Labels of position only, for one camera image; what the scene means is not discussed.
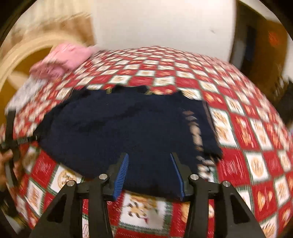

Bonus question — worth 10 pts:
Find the cream wooden headboard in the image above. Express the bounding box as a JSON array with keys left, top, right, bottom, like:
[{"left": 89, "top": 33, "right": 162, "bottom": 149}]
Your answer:
[{"left": 1, "top": 31, "right": 82, "bottom": 94}]

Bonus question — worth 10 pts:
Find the pink folded blanket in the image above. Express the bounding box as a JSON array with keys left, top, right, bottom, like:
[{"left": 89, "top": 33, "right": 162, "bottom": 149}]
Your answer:
[{"left": 29, "top": 43, "right": 99, "bottom": 80}]

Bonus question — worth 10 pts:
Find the grey floral pillow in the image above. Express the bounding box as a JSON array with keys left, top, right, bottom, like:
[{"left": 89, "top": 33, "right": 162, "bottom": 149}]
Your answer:
[{"left": 4, "top": 76, "right": 48, "bottom": 115}]

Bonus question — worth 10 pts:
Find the beige patterned curtain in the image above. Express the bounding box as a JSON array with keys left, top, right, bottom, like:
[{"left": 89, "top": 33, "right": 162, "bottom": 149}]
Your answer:
[{"left": 1, "top": 1, "right": 94, "bottom": 45}]

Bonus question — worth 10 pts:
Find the navy patterned knit sweater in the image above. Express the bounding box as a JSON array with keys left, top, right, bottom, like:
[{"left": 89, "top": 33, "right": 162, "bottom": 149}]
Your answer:
[{"left": 34, "top": 85, "right": 222, "bottom": 198}]

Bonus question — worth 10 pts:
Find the red double happiness decoration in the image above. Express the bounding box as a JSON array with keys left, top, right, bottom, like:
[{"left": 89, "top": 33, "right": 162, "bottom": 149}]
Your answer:
[{"left": 268, "top": 31, "right": 280, "bottom": 48}]

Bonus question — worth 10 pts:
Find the person's left hand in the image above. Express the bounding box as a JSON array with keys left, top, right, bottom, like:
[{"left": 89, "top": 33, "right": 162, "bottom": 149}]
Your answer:
[{"left": 0, "top": 150, "right": 23, "bottom": 192}]

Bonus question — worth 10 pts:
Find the red patchwork bedspread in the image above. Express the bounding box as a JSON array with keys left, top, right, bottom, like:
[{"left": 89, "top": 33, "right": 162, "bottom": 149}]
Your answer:
[{"left": 14, "top": 46, "right": 292, "bottom": 237}]

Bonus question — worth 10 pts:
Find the black bag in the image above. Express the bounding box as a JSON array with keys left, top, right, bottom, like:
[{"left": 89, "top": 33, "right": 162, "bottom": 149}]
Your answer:
[{"left": 270, "top": 76, "right": 292, "bottom": 107}]

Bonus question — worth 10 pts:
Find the brown wooden door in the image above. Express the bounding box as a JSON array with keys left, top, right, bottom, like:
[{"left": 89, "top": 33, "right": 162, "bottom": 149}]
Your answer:
[{"left": 240, "top": 13, "right": 289, "bottom": 92}]

